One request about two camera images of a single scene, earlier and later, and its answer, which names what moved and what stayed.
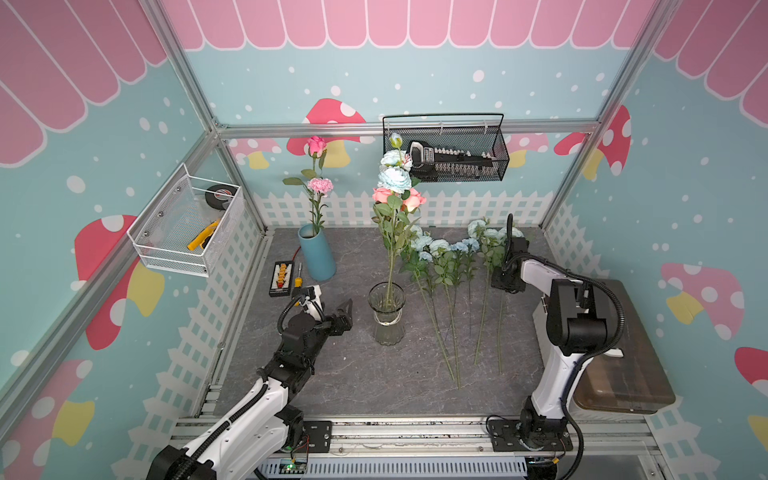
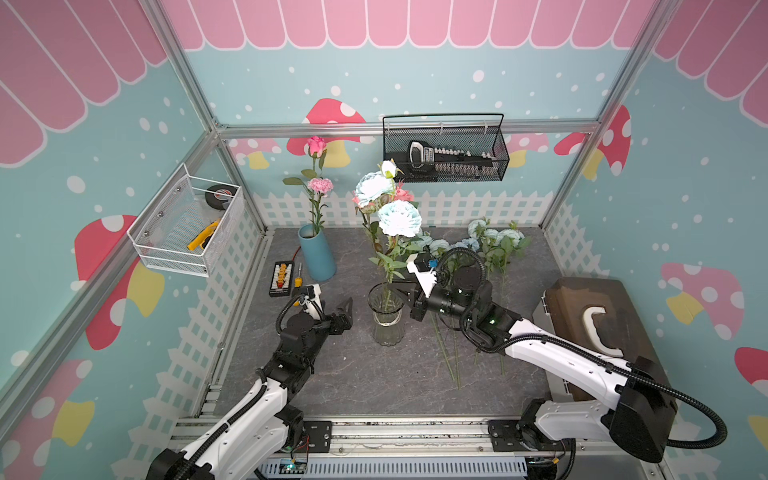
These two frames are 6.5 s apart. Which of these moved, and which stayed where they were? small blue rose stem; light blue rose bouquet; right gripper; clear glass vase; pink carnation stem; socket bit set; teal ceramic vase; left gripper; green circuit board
Moved: light blue rose bouquet; small blue rose stem; right gripper
Stayed: left gripper; socket bit set; teal ceramic vase; pink carnation stem; clear glass vase; green circuit board
